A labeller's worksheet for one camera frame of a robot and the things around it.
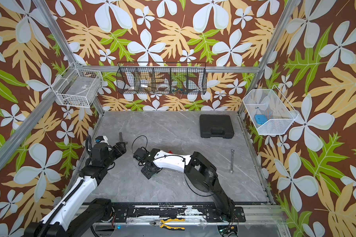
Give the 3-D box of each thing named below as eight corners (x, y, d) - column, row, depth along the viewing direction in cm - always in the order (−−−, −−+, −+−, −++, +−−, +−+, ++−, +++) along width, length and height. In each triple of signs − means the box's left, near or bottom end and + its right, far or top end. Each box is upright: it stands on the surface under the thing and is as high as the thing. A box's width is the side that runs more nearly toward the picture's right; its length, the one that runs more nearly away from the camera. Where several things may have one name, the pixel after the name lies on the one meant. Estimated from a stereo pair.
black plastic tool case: (200, 139, 106) (202, 134, 101) (198, 119, 119) (199, 114, 114) (232, 139, 107) (235, 134, 101) (227, 119, 119) (229, 114, 114)
